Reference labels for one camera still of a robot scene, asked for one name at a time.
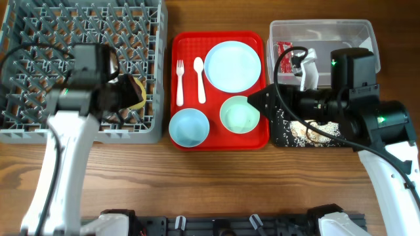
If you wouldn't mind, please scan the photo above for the grey dishwasher rack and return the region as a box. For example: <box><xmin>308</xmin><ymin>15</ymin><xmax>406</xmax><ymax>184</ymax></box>
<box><xmin>1</xmin><ymin>0</ymin><xmax>168</xmax><ymax>144</ymax></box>

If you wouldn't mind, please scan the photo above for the light blue plate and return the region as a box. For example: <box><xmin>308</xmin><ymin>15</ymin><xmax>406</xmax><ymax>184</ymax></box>
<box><xmin>204</xmin><ymin>41</ymin><xmax>262</xmax><ymax>93</ymax></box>

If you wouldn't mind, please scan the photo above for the black waste tray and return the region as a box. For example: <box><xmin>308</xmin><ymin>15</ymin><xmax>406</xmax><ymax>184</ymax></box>
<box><xmin>269</xmin><ymin>109</ymin><xmax>348</xmax><ymax>148</ymax></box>

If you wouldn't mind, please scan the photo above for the red snack wrapper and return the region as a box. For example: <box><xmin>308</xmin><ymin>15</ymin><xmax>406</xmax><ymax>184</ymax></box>
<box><xmin>276</xmin><ymin>41</ymin><xmax>293</xmax><ymax>73</ymax></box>

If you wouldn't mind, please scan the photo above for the white plastic fork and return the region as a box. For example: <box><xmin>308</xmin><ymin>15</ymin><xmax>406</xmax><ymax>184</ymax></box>
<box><xmin>176</xmin><ymin>60</ymin><xmax>184</xmax><ymax>106</ymax></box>

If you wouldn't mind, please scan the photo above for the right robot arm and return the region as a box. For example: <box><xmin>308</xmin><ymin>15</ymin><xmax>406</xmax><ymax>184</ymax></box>
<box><xmin>247</xmin><ymin>48</ymin><xmax>419</xmax><ymax>235</ymax></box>

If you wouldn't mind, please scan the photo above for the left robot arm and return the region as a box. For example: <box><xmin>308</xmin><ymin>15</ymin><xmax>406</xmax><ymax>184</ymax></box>
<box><xmin>19</xmin><ymin>43</ymin><xmax>145</xmax><ymax>235</ymax></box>

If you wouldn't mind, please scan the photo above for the white plastic spoon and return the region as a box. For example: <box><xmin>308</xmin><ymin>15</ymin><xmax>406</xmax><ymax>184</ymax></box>
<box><xmin>194</xmin><ymin>57</ymin><xmax>206</xmax><ymax>104</ymax></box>

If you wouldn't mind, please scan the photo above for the mint green bowl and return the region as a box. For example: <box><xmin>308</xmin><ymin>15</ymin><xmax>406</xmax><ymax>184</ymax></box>
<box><xmin>219</xmin><ymin>96</ymin><xmax>260</xmax><ymax>134</ymax></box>

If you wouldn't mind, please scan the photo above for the light blue bowl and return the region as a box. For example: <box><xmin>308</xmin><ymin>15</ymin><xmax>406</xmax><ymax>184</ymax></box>
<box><xmin>169</xmin><ymin>108</ymin><xmax>210</xmax><ymax>148</ymax></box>

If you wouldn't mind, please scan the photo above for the white rice pile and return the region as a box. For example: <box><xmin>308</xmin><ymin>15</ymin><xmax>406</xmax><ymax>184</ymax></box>
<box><xmin>272</xmin><ymin>109</ymin><xmax>342</xmax><ymax>147</ymax></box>

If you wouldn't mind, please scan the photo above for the clear plastic bin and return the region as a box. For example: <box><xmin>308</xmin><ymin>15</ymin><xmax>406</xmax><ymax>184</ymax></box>
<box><xmin>266</xmin><ymin>19</ymin><xmax>381</xmax><ymax>88</ymax></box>

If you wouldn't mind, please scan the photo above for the yellow plastic cup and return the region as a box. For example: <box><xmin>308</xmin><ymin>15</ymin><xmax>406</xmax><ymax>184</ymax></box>
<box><xmin>129</xmin><ymin>77</ymin><xmax>146</xmax><ymax>109</ymax></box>

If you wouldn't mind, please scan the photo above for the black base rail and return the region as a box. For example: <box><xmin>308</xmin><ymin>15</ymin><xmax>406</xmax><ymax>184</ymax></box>
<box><xmin>75</xmin><ymin>208</ymin><xmax>366</xmax><ymax>236</ymax></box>

